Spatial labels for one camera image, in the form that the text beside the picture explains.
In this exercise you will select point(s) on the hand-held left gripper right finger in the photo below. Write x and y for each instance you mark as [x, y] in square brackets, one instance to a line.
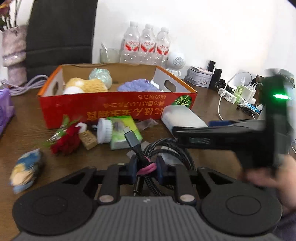
[161, 172]

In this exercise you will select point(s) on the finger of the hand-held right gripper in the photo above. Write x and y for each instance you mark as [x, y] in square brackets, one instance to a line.
[208, 139]
[245, 122]

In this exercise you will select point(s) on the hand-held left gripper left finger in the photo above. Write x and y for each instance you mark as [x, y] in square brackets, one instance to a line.
[131, 172]

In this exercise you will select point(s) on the white plastic box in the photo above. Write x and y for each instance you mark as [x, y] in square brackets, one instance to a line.
[182, 117]

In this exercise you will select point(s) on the red cardboard box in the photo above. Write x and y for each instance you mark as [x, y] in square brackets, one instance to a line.
[69, 111]

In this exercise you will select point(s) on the person's right hand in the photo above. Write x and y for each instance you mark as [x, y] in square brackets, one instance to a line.
[277, 183]

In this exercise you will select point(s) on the white charger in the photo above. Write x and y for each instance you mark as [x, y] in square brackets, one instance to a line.
[248, 92]

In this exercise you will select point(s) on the green spray bottle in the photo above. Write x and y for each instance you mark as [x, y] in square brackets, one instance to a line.
[240, 91]

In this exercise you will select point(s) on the green tissue packet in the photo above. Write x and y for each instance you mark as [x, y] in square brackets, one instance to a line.
[120, 139]

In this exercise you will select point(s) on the dark round object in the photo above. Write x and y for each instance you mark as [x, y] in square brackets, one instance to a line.
[289, 77]

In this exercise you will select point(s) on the clear plastic wrapper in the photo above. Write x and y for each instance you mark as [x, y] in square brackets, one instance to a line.
[148, 124]

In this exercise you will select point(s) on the black rectangular box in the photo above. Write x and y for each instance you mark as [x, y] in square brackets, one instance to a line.
[216, 78]

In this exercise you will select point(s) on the brown block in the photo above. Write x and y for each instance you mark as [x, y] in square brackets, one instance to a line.
[88, 139]

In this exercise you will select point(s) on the grey tin box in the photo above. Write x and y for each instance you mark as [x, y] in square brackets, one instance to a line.
[198, 76]

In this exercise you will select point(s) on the small black device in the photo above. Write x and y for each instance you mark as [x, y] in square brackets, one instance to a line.
[211, 65]

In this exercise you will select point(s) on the red rose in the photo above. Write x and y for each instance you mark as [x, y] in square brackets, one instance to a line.
[67, 141]

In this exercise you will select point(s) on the white robot-shaped speaker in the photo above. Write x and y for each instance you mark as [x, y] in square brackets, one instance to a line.
[177, 61]

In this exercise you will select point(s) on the purple knitted cloth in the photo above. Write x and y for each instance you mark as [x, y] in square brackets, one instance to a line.
[136, 85]

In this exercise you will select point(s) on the yellow plush toy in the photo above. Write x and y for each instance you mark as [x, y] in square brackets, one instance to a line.
[90, 86]

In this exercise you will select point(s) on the green clear ball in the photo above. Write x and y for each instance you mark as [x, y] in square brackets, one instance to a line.
[100, 75]

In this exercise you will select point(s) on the clear water bottle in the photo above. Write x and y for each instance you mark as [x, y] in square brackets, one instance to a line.
[162, 47]
[148, 45]
[130, 44]

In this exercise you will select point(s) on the blue yellow snack packet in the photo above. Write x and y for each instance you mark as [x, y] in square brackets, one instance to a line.
[25, 169]

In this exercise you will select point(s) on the glass cup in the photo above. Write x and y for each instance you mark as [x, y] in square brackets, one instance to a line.
[109, 55]

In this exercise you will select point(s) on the white spoon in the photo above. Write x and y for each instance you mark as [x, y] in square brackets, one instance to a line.
[104, 49]

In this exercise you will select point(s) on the purple basket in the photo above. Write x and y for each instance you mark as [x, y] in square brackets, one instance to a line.
[4, 111]

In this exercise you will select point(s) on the pink fuzzy vase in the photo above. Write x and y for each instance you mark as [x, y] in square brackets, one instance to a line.
[15, 53]

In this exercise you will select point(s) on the flowers in vase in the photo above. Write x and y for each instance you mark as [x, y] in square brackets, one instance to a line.
[7, 14]

